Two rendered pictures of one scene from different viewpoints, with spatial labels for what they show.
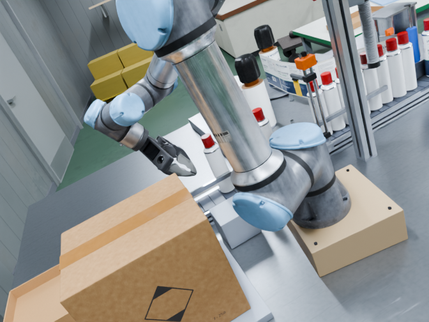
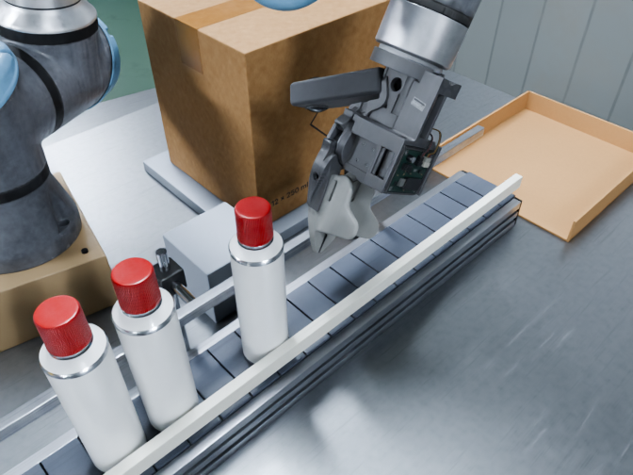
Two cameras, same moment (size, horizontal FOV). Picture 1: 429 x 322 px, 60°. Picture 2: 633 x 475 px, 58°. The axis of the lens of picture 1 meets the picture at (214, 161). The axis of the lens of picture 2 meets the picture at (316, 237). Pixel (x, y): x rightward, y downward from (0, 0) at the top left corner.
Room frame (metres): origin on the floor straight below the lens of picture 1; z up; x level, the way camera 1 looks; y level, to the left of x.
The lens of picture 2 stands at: (1.39, -0.17, 1.40)
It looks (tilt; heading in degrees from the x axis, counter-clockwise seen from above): 42 degrees down; 147
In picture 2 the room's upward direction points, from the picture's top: straight up
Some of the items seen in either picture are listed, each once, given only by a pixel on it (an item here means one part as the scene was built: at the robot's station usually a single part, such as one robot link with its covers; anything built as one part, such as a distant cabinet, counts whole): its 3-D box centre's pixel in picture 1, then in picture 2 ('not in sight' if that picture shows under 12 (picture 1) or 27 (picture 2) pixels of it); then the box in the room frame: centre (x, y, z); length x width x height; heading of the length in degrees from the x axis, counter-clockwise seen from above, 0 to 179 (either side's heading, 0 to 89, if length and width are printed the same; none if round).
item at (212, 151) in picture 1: (217, 163); (260, 286); (1.03, -0.01, 0.98); 0.05 x 0.05 x 0.20
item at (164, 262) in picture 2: not in sight; (186, 314); (0.96, -0.07, 0.91); 0.07 x 0.03 x 0.17; 11
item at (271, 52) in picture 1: (269, 56); not in sight; (1.72, -0.44, 1.04); 0.09 x 0.09 x 0.29
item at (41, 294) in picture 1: (55, 296); (545, 155); (0.91, 0.60, 0.85); 0.30 x 0.26 x 0.04; 101
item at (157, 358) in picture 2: not in sight; (155, 351); (1.05, -0.12, 0.98); 0.05 x 0.05 x 0.20
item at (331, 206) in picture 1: (314, 191); (7, 202); (0.72, -0.19, 0.97); 0.15 x 0.15 x 0.10
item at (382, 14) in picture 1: (389, 10); not in sight; (1.27, -0.77, 1.14); 0.14 x 0.11 x 0.01; 101
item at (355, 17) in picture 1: (357, 18); not in sight; (2.47, -1.28, 0.82); 0.34 x 0.24 x 0.04; 96
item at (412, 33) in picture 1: (413, 50); not in sight; (1.22, -0.82, 0.98); 0.03 x 0.03 x 0.17
